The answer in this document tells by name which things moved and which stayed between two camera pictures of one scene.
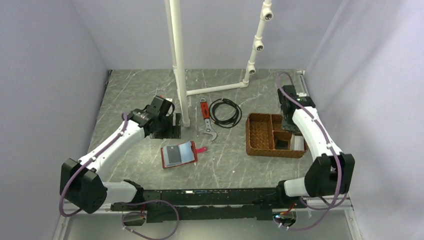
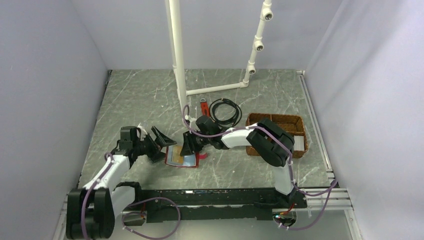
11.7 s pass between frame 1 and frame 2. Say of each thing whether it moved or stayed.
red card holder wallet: moved
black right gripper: moved
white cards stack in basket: stayed
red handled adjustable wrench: stayed
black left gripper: moved
